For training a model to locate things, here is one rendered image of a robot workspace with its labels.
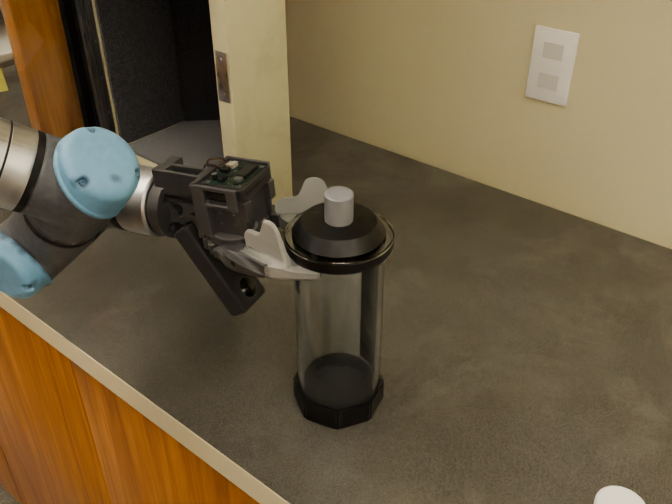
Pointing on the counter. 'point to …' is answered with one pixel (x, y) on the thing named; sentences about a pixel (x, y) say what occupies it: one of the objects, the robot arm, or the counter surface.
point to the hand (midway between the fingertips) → (336, 252)
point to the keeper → (222, 76)
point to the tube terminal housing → (250, 84)
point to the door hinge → (96, 65)
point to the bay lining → (158, 63)
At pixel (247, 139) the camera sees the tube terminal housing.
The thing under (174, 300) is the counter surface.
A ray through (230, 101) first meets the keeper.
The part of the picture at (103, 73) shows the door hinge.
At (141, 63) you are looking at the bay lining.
